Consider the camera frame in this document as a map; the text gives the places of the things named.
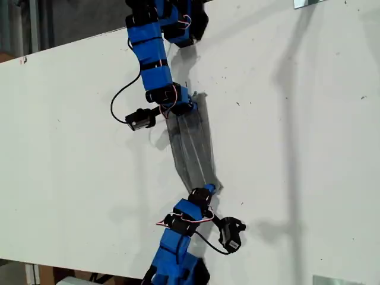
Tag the grey striped square towel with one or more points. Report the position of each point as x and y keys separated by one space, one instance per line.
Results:
x=193 y=142

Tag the white plastic container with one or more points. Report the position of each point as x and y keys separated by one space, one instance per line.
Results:
x=72 y=281

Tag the shiny grey metal plate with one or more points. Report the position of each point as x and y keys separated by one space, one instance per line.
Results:
x=307 y=3

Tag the brown cardboard box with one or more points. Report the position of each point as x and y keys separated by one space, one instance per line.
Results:
x=47 y=274

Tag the white table leg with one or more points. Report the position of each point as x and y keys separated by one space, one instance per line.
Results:
x=32 y=274

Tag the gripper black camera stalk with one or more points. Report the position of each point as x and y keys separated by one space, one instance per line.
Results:
x=158 y=111
x=217 y=221

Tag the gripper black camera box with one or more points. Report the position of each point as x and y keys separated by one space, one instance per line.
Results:
x=231 y=234
x=139 y=120

